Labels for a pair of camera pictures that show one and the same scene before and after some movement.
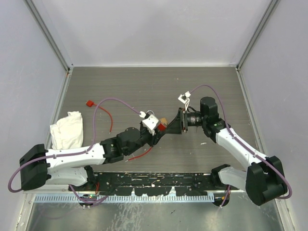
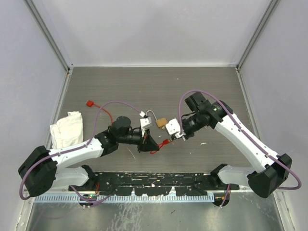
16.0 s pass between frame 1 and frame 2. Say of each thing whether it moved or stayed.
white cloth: stayed
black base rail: stayed
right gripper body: moved
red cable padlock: moved
